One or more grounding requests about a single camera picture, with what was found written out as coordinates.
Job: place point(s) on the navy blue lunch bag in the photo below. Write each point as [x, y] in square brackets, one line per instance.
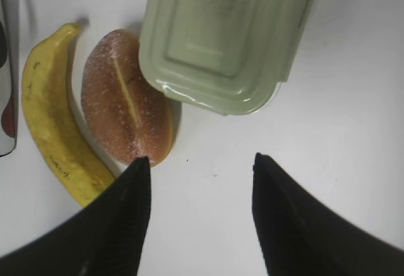
[10, 27]

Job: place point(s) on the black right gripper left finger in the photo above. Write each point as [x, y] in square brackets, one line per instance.
[105, 238]

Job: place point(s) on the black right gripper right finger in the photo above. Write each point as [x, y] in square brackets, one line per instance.
[299, 235]

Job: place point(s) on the brown bread roll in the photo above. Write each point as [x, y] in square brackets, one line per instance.
[127, 117]

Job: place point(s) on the green lidded food container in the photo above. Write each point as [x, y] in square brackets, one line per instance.
[227, 56]

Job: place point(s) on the yellow banana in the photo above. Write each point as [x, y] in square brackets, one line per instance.
[45, 104]

